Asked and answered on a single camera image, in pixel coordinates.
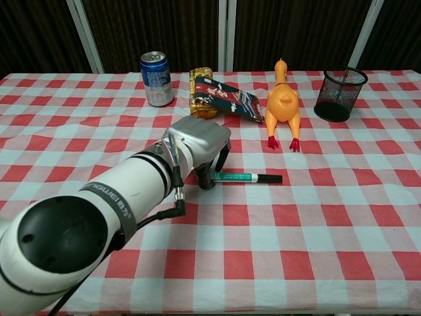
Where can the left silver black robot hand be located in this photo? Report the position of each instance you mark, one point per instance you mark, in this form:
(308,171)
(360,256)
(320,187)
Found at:
(200,135)

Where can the green white marker body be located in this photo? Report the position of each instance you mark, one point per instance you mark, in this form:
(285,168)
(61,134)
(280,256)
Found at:
(235,177)

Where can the black marker cap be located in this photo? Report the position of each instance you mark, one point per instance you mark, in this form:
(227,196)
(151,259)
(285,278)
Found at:
(271,179)

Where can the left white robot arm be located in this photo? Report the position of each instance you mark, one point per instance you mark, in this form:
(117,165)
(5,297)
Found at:
(131,184)

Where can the gold foil snack packet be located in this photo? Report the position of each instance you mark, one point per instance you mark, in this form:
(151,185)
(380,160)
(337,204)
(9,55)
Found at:
(199,110)

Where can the dark blue snack bag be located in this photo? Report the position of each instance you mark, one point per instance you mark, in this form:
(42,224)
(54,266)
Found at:
(230,98)

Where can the blue white soda can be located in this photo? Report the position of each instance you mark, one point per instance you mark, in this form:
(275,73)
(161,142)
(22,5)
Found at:
(158,82)

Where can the orange rubber chicken toy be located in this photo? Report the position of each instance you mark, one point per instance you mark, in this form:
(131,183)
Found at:
(283,105)

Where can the dark brown curtain panel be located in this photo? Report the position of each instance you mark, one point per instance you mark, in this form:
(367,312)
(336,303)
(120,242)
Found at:
(398,33)
(296,29)
(36,36)
(154,26)

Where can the red white checkered tablecloth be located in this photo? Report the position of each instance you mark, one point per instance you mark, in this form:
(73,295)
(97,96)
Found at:
(296,230)

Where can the black mesh pen holder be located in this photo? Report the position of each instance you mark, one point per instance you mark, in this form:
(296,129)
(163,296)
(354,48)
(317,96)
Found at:
(338,98)

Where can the grey partition post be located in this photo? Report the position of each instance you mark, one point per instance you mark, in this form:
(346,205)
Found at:
(226,36)
(87,36)
(363,36)

